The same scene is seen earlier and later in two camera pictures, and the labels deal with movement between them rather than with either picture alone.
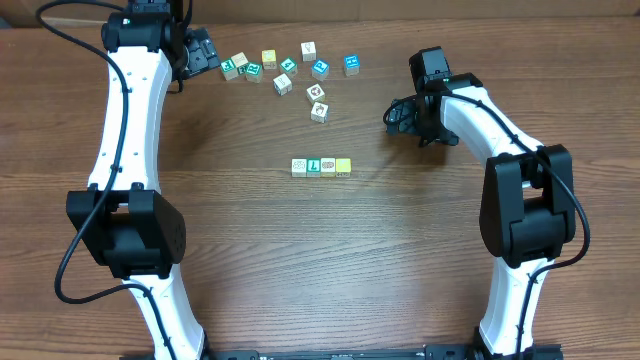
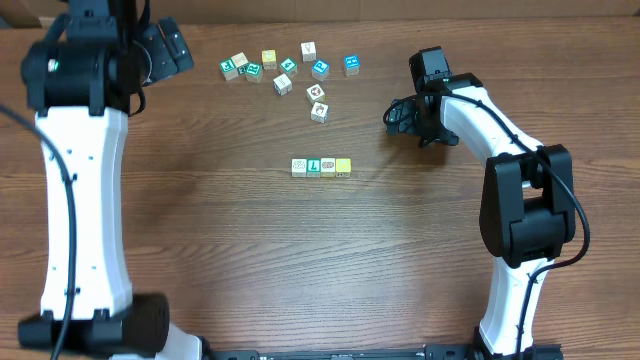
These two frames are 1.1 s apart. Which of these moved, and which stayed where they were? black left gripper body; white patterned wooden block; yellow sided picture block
Moved: black left gripper body
Stayed: white patterned wooden block; yellow sided picture block
